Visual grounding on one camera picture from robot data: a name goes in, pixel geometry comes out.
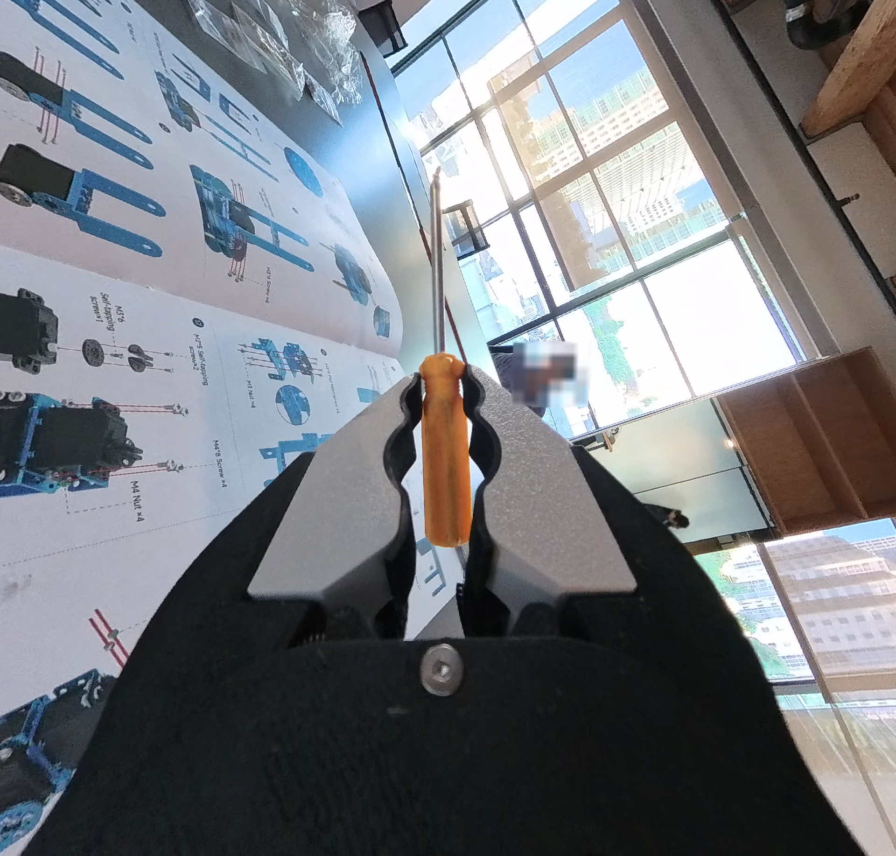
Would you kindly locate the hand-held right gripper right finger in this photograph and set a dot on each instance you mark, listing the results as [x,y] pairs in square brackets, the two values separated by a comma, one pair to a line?
[553,513]

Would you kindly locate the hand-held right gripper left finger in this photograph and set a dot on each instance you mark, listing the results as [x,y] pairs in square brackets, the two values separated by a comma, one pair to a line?
[329,513]

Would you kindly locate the dark grey desk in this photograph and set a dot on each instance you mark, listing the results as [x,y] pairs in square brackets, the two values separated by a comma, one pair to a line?
[371,170]

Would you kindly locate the window with roller blinds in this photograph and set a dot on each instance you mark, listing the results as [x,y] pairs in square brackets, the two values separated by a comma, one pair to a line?
[728,590]

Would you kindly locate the printed assembly instruction sheet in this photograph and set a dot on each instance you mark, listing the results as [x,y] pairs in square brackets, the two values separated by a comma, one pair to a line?
[140,555]

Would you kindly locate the large black framed window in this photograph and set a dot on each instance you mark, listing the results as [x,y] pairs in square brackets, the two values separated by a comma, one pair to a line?
[665,352]

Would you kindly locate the beige roller blind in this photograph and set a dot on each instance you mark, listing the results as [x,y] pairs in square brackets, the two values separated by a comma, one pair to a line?
[833,590]

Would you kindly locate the small plastic bag of screws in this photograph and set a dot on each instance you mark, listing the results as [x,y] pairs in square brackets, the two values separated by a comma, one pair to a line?
[276,58]
[325,100]
[206,16]

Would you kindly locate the crumpled clear plastic wrap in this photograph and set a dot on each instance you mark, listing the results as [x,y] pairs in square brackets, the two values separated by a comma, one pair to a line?
[315,2]

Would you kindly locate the wooden ceiling beam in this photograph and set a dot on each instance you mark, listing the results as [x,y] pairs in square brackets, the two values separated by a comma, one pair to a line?
[854,65]

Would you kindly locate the wooden wall cabinet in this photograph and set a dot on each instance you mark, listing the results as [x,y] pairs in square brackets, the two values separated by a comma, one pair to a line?
[805,450]

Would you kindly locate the black duct pipe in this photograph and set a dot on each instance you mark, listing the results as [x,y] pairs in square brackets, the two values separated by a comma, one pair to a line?
[812,9]

